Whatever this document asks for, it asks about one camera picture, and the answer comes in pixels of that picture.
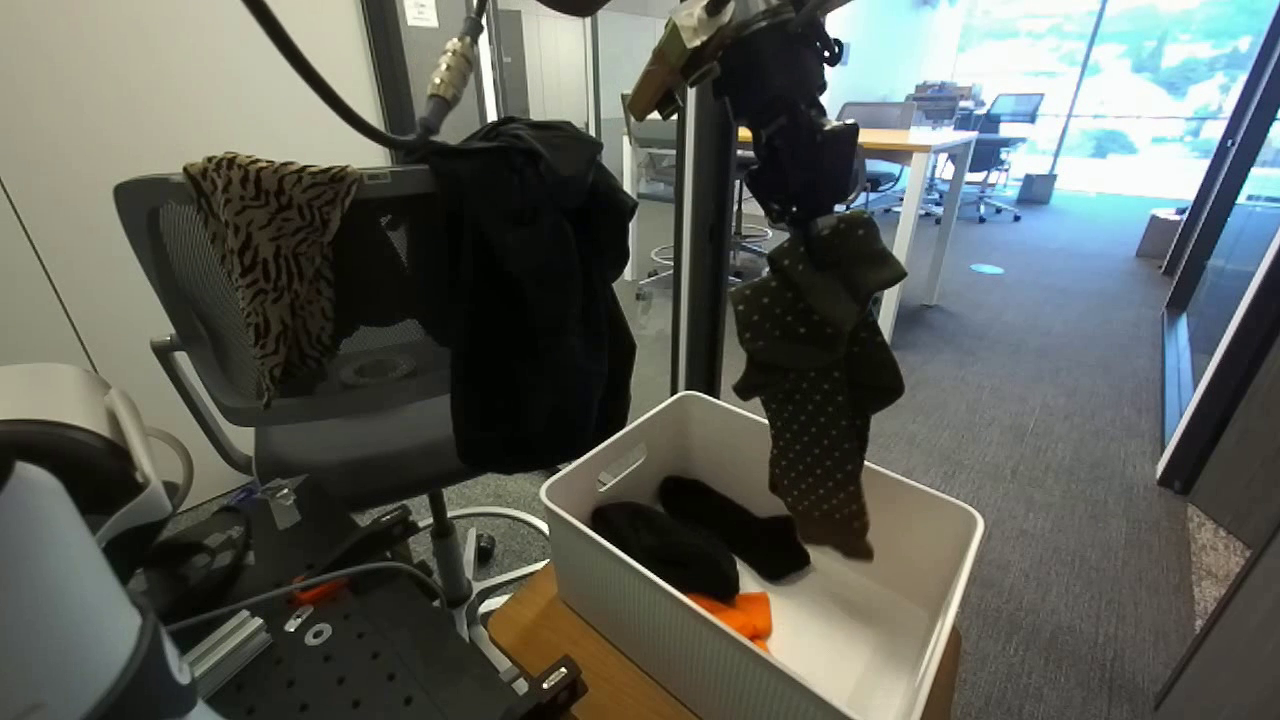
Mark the computer monitor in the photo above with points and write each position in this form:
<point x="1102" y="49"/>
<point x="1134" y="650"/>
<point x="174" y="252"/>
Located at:
<point x="1018" y="105"/>

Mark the cardboard box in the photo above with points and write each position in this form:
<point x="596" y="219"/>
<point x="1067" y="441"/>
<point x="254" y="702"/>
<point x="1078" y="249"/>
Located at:
<point x="1163" y="232"/>

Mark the white plastic container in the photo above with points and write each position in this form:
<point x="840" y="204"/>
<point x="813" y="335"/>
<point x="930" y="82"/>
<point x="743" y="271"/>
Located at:
<point x="54" y="386"/>

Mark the white paper sign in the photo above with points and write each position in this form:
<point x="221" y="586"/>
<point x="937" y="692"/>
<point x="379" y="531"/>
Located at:
<point x="422" y="13"/>

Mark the black jacket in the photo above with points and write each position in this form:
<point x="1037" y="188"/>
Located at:
<point x="534" y="335"/>

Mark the silver metal bracket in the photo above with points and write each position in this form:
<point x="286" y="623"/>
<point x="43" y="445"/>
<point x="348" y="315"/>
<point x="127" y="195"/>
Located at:
<point x="227" y="650"/>

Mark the black door frame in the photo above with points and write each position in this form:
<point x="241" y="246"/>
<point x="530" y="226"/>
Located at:
<point x="1222" y="386"/>

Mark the black office chair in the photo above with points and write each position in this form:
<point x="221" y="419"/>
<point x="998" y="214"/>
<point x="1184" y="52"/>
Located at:
<point x="986" y="152"/>

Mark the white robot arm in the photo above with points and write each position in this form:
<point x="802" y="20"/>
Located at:
<point x="54" y="602"/>

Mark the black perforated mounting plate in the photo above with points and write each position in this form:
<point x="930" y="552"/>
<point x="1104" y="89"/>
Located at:
<point x="372" y="665"/>

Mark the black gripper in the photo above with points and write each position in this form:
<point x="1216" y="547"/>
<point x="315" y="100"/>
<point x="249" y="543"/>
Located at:
<point x="781" y="75"/>

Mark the wooden table with white legs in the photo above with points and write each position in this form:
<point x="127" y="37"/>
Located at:
<point x="922" y="141"/>

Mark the orange cloth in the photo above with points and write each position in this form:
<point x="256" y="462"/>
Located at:
<point x="747" y="619"/>

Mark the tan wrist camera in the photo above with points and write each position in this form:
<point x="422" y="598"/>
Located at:
<point x="675" y="63"/>

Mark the gray office chair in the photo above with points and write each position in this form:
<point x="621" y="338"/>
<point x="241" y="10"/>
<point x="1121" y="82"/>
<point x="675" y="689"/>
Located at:
<point x="361" y="425"/>

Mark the black sock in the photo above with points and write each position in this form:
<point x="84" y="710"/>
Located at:
<point x="743" y="535"/>
<point x="665" y="547"/>

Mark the leopard print cloth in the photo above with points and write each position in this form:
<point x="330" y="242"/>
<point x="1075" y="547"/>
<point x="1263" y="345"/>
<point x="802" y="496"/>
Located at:
<point x="274" y="266"/>

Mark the black pillar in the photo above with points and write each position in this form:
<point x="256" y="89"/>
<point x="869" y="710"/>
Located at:
<point x="701" y="266"/>

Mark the white plastic storage bin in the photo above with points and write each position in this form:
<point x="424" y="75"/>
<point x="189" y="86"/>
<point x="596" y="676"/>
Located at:
<point x="907" y="572"/>

